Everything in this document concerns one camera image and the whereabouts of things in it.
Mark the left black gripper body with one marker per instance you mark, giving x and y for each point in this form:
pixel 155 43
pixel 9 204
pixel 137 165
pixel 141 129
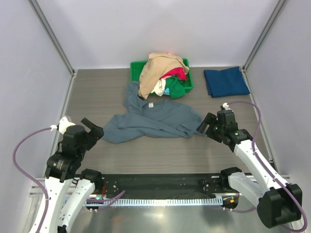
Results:
pixel 85 146

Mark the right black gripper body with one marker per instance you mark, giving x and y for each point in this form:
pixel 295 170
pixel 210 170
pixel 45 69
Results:
pixel 216 131

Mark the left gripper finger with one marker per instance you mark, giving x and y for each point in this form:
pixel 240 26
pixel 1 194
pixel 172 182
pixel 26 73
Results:
pixel 95 134
pixel 89 124

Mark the grey-blue t shirt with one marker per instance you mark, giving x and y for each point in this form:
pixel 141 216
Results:
pixel 162 119

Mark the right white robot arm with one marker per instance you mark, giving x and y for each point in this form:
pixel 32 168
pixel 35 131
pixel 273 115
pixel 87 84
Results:
pixel 277 202

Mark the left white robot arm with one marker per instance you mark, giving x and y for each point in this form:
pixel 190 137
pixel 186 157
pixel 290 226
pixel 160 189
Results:
pixel 55 215

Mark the green t shirt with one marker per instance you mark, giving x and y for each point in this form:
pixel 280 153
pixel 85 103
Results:
pixel 175 86

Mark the folded dark blue t shirt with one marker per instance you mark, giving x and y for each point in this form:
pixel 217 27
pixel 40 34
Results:
pixel 225 83

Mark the light blue t shirt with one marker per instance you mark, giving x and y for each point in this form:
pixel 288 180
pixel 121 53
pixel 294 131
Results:
pixel 166 91

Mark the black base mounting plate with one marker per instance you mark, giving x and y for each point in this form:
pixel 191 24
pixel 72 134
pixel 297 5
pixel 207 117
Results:
pixel 165 186

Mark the white t shirt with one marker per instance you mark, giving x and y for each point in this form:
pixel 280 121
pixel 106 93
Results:
pixel 159 87

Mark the red t shirt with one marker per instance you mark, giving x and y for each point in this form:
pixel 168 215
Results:
pixel 177 72

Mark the green plastic bin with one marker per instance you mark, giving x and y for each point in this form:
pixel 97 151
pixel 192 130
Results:
pixel 137 67

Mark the beige t shirt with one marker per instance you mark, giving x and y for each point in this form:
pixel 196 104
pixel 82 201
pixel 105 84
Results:
pixel 157 66

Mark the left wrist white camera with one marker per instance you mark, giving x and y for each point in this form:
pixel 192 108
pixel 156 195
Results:
pixel 63 124

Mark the wrist white camera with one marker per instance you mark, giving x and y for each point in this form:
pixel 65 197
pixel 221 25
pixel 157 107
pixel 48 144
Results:
pixel 63 124
pixel 225 108

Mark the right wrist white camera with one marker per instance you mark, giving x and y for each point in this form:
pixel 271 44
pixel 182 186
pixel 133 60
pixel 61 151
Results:
pixel 225 108

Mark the white slotted cable duct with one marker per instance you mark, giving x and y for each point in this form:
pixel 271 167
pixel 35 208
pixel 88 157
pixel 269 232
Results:
pixel 218 201

